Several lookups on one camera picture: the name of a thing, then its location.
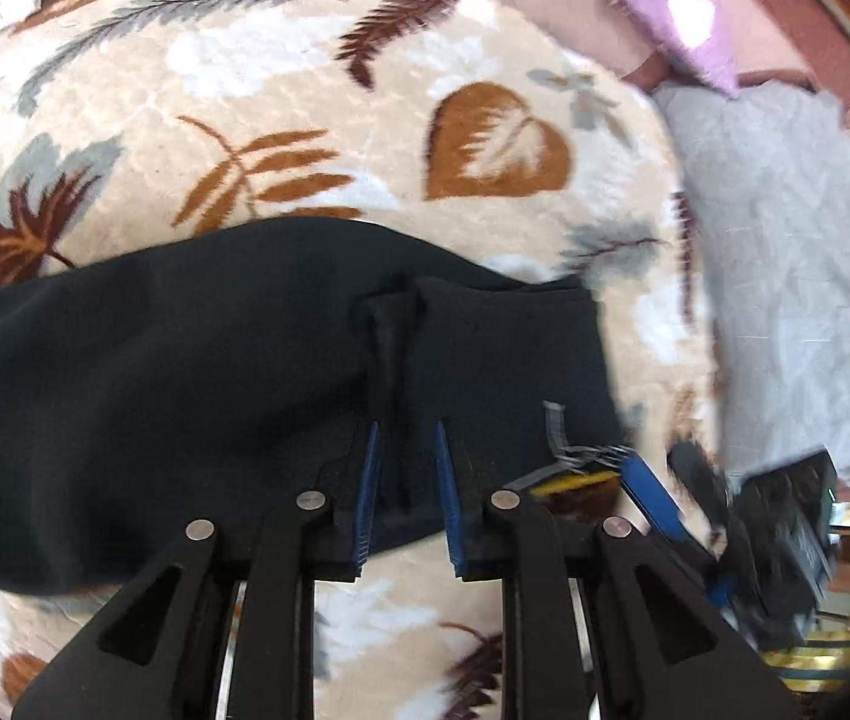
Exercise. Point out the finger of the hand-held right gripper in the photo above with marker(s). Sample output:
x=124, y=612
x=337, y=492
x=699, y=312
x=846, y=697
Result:
x=698, y=476
x=653, y=502

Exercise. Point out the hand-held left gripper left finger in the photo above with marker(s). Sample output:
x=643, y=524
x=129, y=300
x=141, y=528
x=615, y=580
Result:
x=368, y=499

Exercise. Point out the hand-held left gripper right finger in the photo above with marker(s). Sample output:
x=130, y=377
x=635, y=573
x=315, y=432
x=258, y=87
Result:
x=449, y=499

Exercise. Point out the black pants with yellow patch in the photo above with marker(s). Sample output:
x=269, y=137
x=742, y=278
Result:
x=170, y=390

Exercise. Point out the grey wrinkled cloth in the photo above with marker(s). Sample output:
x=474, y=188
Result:
x=792, y=277

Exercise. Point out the leaf print plush blanket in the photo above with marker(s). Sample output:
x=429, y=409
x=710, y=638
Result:
x=282, y=52

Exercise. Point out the pink brown padded headboard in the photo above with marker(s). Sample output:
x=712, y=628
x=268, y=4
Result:
x=799, y=22

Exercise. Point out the purple heart pillow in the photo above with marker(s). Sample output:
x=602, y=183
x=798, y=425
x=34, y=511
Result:
x=683, y=11

